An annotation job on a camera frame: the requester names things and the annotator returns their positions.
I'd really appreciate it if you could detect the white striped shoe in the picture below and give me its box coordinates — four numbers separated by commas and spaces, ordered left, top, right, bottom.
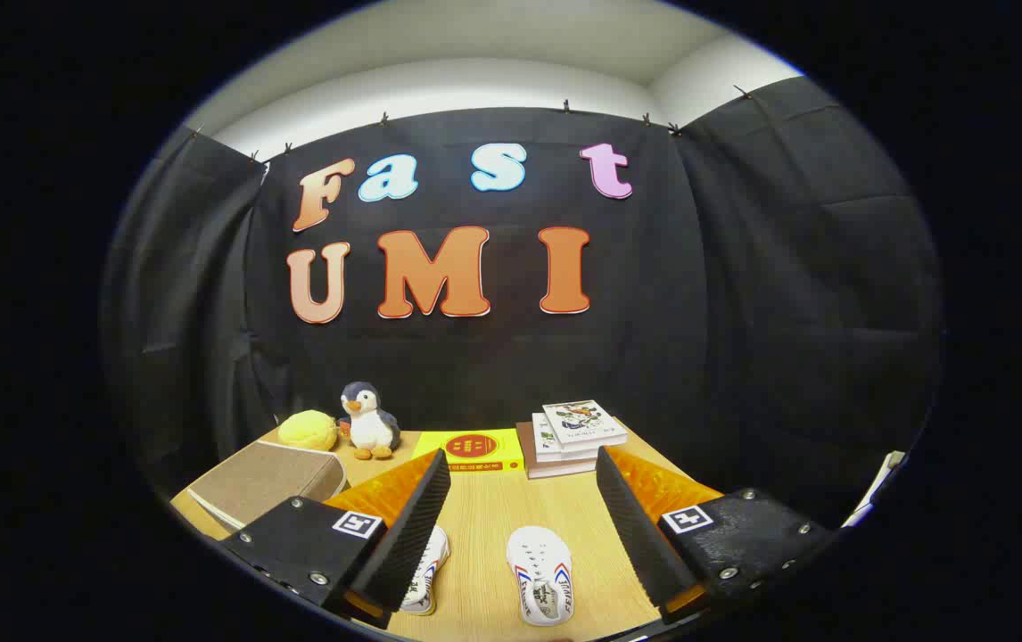
400, 524, 451, 616
506, 525, 575, 627

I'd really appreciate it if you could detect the penguin plush toy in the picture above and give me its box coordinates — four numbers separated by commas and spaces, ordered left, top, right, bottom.
338, 382, 402, 461

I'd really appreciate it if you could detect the white book floral cover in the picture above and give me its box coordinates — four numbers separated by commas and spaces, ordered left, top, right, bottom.
542, 399, 629, 451

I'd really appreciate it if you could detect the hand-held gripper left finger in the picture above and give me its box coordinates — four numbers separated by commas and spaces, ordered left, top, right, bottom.
219, 448, 452, 630

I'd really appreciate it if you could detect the brown cover book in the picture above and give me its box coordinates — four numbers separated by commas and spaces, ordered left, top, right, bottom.
515, 421, 601, 481

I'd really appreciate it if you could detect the yellow round plush toy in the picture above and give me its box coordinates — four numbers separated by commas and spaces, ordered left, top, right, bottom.
277, 409, 340, 452

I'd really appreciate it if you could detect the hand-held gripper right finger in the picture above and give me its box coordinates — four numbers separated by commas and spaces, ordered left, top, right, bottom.
595, 445, 836, 625

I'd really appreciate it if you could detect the yellow book red label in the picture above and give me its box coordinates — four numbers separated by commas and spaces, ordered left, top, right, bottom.
410, 429, 525, 473

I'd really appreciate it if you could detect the beige fabric storage box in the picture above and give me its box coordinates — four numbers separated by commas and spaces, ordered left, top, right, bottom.
187, 440, 349, 533

